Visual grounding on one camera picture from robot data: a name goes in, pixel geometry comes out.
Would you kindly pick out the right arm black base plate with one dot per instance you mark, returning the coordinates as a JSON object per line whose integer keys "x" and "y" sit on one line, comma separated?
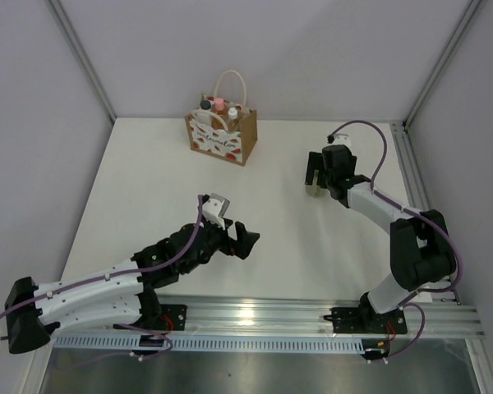
{"x": 356, "y": 320}

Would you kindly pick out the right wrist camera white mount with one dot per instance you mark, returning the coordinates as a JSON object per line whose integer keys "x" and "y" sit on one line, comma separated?
{"x": 339, "y": 139}

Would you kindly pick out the right aluminium frame post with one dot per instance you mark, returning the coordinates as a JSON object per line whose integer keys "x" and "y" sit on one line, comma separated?
{"x": 452, "y": 44}

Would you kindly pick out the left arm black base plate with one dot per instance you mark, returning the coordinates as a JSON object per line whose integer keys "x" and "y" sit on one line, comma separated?
{"x": 172, "y": 319}

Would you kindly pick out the aluminium mounting rail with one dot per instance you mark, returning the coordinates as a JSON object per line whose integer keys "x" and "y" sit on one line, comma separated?
{"x": 256, "y": 317}

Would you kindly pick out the white slotted cable duct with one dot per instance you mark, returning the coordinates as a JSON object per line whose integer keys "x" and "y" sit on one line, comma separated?
{"x": 145, "y": 342}

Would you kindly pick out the orange bottle pink cap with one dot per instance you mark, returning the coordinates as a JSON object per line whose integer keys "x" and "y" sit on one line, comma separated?
{"x": 219, "y": 108}

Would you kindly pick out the aluminium frame post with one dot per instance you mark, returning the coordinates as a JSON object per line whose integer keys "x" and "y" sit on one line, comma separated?
{"x": 452, "y": 44}
{"x": 68, "y": 31}

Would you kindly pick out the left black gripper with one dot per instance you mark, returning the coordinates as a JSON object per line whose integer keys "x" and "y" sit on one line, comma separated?
{"x": 245, "y": 239}

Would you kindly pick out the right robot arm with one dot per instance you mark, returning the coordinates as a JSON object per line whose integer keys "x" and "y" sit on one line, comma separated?
{"x": 420, "y": 251}

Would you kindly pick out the small jar dark lid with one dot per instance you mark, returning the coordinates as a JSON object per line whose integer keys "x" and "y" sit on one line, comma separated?
{"x": 204, "y": 116}

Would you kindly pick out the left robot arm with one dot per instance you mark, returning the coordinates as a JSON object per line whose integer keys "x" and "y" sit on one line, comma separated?
{"x": 123, "y": 294}

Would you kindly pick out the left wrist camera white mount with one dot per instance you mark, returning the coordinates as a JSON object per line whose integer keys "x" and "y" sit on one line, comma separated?
{"x": 212, "y": 208}

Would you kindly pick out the green bottle white cap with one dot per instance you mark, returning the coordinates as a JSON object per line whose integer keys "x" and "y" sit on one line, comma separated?
{"x": 314, "y": 190}

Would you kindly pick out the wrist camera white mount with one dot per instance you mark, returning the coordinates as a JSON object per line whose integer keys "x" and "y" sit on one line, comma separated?
{"x": 212, "y": 208}
{"x": 339, "y": 139}

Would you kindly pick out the watermelon print canvas bag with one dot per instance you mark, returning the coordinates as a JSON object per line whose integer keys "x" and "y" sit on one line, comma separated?
{"x": 233, "y": 147}

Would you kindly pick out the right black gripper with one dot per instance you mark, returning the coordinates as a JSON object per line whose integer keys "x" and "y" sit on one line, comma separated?
{"x": 315, "y": 162}

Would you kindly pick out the left aluminium frame post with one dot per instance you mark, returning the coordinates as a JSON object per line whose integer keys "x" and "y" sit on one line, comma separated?
{"x": 68, "y": 31}

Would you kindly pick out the right side aluminium rail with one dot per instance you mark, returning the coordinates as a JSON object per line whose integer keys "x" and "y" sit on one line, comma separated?
{"x": 410, "y": 169}

